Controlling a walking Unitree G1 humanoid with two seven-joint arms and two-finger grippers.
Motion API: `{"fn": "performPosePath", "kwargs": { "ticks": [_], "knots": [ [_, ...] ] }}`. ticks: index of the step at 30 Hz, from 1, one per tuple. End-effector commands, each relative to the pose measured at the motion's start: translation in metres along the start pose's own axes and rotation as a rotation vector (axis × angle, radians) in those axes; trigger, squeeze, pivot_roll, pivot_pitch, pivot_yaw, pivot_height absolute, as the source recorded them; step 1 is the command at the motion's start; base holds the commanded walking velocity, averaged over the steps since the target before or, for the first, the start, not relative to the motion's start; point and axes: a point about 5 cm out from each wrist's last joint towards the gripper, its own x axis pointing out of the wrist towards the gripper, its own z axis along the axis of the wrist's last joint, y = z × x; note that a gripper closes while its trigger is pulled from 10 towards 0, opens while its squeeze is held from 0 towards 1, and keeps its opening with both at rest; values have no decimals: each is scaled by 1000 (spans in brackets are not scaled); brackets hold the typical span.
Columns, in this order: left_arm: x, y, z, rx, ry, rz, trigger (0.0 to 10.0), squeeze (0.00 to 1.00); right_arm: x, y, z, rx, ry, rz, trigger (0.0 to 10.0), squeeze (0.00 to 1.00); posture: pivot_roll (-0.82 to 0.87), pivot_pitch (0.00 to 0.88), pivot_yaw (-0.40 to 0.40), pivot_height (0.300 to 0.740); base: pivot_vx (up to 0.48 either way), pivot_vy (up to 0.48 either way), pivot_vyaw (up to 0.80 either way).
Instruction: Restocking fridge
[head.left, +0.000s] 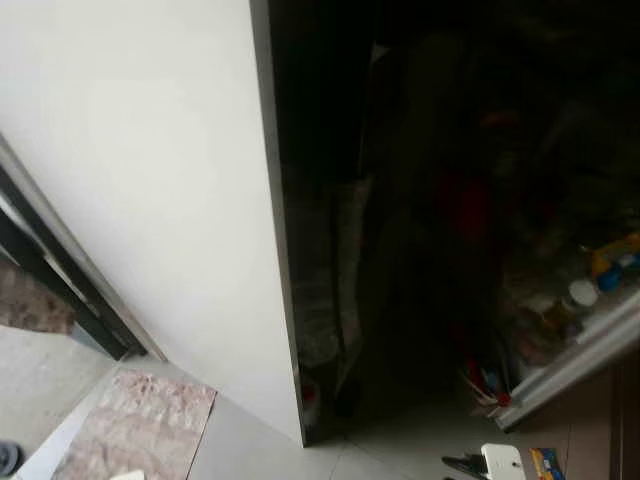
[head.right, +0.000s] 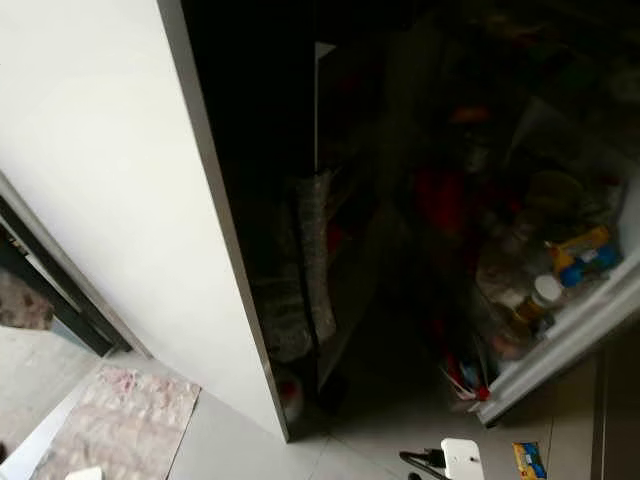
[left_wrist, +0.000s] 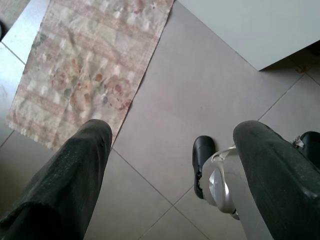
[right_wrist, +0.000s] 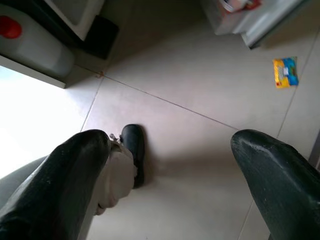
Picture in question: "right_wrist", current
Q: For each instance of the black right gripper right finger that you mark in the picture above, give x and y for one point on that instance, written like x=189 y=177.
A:
x=282 y=190

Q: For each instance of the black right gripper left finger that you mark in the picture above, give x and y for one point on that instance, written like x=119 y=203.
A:
x=57 y=190

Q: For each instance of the fridge door with shelves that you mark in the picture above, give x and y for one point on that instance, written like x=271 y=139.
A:
x=260 y=25

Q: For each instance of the robot leg with beige cover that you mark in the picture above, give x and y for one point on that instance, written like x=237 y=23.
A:
x=117 y=177

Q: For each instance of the black robot foot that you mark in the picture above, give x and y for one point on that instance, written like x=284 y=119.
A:
x=135 y=147

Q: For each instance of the yellow blue food packet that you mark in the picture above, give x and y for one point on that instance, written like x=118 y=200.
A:
x=286 y=72

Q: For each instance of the white jug with red cap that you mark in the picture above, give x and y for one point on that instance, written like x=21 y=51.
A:
x=37 y=47

